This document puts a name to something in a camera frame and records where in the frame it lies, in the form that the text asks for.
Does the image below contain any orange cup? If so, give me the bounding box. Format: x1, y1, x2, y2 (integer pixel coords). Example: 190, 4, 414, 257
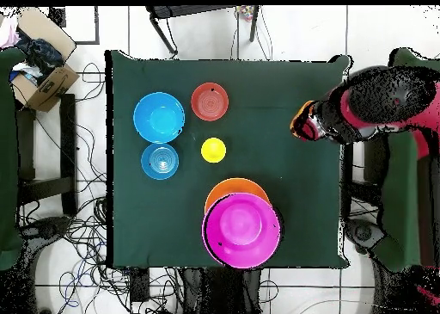
289, 100, 316, 139

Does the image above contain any large orange bowl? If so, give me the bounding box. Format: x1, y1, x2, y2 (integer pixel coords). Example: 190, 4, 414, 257
204, 177, 271, 215

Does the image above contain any large pink bowl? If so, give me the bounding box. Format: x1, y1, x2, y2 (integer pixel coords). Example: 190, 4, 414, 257
201, 192, 282, 269

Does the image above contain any yellow cup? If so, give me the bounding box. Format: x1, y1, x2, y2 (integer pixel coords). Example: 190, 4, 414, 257
200, 137, 227, 164

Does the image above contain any small red bowl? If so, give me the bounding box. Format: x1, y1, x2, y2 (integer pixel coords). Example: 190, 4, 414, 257
190, 82, 230, 122

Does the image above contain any green covered table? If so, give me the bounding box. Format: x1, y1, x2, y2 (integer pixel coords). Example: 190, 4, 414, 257
0, 48, 27, 272
374, 48, 440, 272

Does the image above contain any dark green table cloth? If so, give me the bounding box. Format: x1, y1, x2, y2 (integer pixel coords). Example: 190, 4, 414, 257
104, 49, 351, 269

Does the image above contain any colourful small item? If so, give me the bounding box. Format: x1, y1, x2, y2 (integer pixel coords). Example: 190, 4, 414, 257
236, 4, 255, 22

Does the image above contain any large blue bowl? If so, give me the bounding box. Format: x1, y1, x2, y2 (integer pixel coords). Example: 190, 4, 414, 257
132, 92, 186, 145

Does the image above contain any small teal blue bowl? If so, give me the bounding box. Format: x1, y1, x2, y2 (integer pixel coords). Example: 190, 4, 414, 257
140, 142, 180, 181

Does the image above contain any black power box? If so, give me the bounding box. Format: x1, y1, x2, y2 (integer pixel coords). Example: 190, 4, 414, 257
129, 267, 150, 303

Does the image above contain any cardboard box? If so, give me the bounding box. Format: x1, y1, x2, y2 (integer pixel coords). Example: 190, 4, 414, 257
11, 6, 81, 113

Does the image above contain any dark blue cloth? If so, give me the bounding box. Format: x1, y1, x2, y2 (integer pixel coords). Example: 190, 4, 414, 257
15, 29, 64, 84

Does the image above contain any pink cloth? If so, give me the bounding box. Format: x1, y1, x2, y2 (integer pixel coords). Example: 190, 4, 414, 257
0, 15, 20, 50

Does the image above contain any black stool frame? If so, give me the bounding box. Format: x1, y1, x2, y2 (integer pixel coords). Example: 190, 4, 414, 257
145, 4, 261, 57

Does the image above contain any black cable tangle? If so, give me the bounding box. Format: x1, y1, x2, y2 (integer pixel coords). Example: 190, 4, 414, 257
16, 62, 186, 314

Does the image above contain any thin black square frame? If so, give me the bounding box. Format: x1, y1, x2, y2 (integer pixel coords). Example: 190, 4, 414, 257
49, 5, 101, 46

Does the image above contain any black bench frame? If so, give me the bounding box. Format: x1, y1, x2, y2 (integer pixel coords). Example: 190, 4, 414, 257
15, 93, 78, 217

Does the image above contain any blue cable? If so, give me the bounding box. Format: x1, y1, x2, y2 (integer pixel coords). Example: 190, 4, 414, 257
58, 241, 104, 310

